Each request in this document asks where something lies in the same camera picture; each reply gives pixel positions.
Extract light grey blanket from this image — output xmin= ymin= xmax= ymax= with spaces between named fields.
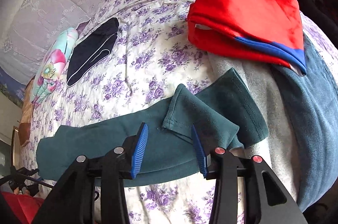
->
xmin=208 ymin=53 xmax=300 ymax=200

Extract floral turquoise pink folded quilt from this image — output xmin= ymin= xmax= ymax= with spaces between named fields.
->
xmin=30 ymin=27 xmax=79 ymax=105

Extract purple floral bedspread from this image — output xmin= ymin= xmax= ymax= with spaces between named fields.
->
xmin=21 ymin=0 xmax=337 ymax=223

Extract navy folded garment white trim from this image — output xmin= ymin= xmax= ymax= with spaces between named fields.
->
xmin=67 ymin=18 xmax=119 ymax=87

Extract brown orange cushion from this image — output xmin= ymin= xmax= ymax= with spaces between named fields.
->
xmin=18 ymin=78 xmax=34 ymax=147

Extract red garment with blue trim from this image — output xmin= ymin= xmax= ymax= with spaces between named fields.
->
xmin=187 ymin=0 xmax=307 ymax=76

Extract grey blue fleece blanket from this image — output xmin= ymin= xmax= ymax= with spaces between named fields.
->
xmin=271 ymin=36 xmax=337 ymax=211

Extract teal green pants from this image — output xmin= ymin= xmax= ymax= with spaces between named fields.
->
xmin=36 ymin=68 xmax=269 ymax=187

